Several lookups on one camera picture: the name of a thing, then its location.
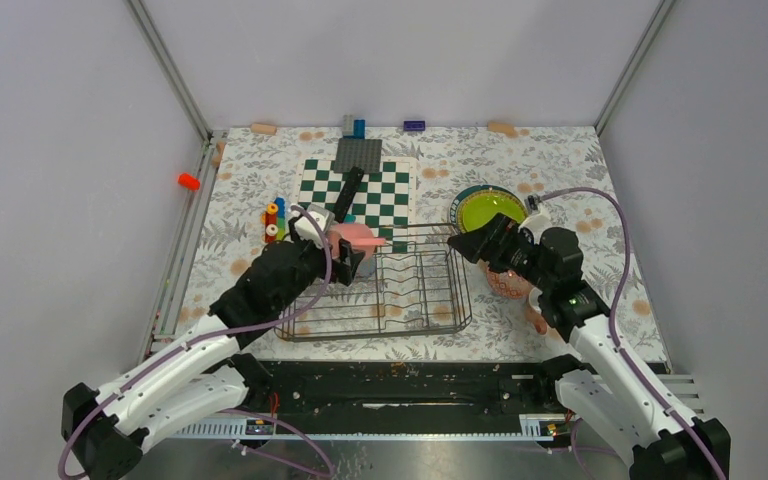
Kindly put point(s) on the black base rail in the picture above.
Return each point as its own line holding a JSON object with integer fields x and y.
{"x": 384, "y": 400}

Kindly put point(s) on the white plate green red rim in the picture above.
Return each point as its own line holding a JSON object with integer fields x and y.
{"x": 460, "y": 199}

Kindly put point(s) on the right wooden cork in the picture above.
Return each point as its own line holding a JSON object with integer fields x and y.
{"x": 502, "y": 128}

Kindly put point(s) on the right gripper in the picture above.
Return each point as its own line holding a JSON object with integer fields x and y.
{"x": 483, "y": 244}

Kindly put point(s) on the colourful toy block stack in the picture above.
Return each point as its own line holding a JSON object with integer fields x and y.
{"x": 274, "y": 221}

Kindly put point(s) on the wooden cork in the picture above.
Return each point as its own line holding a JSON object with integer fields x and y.
{"x": 263, "y": 129}
{"x": 502, "y": 128}

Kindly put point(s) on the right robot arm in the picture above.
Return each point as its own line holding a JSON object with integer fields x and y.
{"x": 607, "y": 385}

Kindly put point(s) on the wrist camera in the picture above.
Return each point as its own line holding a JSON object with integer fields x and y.
{"x": 311, "y": 223}
{"x": 538, "y": 218}

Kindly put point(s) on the blue white patterned bowl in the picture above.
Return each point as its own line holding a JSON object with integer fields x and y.
{"x": 507, "y": 284}

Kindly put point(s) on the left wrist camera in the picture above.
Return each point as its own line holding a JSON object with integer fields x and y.
{"x": 311, "y": 223}

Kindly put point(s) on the grey blue mug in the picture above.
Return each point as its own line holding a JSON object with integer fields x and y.
{"x": 366, "y": 268}

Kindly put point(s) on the black wire dish rack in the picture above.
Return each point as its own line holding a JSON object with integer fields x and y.
{"x": 421, "y": 292}

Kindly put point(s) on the black microphone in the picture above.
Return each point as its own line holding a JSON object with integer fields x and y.
{"x": 352, "y": 182}

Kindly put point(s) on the purple toy brick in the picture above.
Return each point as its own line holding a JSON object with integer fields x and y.
{"x": 414, "y": 125}

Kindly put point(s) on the large pink mug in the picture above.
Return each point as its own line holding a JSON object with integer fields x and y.
{"x": 359, "y": 236}

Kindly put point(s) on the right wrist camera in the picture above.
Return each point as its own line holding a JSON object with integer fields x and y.
{"x": 538, "y": 218}

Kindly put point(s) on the lime green plate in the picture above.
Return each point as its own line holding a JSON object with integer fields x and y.
{"x": 486, "y": 210}

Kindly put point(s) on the orange cylinder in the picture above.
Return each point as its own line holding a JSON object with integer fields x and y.
{"x": 188, "y": 182}

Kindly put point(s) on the left wooden cork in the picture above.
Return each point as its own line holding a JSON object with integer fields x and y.
{"x": 263, "y": 129}

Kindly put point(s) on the grey blue toy bricks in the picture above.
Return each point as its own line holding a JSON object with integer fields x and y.
{"x": 353, "y": 128}

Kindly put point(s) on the green white chessboard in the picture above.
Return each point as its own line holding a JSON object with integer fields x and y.
{"x": 385, "y": 201}

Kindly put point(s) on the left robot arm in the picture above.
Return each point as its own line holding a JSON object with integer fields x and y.
{"x": 109, "y": 429}

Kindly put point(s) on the small pink mug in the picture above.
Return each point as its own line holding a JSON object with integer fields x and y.
{"x": 534, "y": 317}

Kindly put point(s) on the grey building baseplate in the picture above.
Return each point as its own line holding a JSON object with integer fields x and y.
{"x": 364, "y": 154}

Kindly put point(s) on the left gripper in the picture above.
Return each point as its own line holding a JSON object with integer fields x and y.
{"x": 343, "y": 271}

